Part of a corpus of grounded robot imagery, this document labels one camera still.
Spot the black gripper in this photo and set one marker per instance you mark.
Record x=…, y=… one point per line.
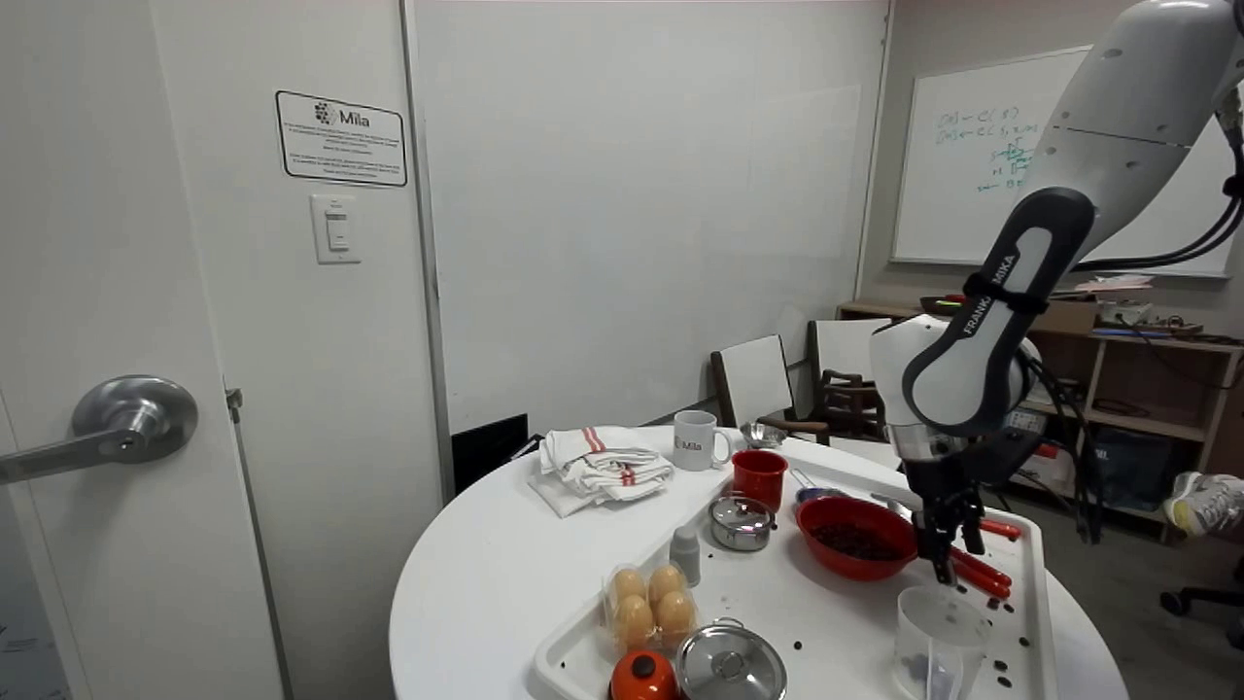
x=946, y=505

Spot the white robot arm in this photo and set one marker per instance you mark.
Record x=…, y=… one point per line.
x=1119, y=133

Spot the red bowl with beans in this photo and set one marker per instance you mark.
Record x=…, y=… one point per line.
x=858, y=536

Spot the steel bowl behind mug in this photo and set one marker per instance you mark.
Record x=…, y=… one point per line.
x=735, y=521

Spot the clear plastic cup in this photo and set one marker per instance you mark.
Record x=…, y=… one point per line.
x=938, y=648

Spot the white plastic tray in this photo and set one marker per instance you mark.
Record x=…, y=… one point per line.
x=834, y=634

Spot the red mug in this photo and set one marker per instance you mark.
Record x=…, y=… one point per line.
x=760, y=477

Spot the wooden shelf unit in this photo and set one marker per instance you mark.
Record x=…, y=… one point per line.
x=1108, y=416

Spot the steel pot with lid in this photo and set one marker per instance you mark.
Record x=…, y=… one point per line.
x=727, y=663

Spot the small salt shaker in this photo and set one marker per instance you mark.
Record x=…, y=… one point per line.
x=686, y=552

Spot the white grey mug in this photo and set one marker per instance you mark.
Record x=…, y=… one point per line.
x=696, y=439

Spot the bag of bread rolls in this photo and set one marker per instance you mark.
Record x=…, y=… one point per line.
x=651, y=606

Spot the orange round lid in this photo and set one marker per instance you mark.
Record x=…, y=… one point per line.
x=644, y=674

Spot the white red striped cloth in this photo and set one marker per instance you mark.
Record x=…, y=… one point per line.
x=586, y=469

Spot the wall whiteboard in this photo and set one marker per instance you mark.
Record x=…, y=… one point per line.
x=971, y=149

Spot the black box against wall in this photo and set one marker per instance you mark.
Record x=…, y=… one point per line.
x=484, y=447

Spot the white light switch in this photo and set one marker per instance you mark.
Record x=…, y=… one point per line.
x=332, y=221

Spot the white wall sign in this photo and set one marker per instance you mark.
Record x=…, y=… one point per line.
x=341, y=141

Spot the silver door handle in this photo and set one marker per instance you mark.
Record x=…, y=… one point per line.
x=135, y=416

